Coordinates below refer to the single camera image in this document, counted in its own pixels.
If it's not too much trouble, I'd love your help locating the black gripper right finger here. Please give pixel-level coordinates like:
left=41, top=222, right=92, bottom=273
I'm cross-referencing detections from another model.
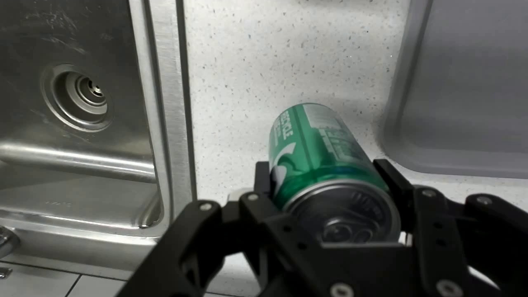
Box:
left=372, top=159, right=528, bottom=297

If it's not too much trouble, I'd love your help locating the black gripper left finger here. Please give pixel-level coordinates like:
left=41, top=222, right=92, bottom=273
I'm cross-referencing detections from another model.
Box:
left=116, top=162, right=329, bottom=297

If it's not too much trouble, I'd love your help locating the green soda can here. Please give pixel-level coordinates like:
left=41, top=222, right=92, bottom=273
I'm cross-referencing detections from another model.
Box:
left=268, top=103, right=400, bottom=245

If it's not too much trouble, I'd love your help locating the grey plastic tray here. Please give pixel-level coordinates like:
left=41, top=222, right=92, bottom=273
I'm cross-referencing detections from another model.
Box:
left=379, top=0, right=528, bottom=179

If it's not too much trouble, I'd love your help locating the stainless steel double sink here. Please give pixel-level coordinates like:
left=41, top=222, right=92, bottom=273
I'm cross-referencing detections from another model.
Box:
left=0, top=0, right=194, bottom=270

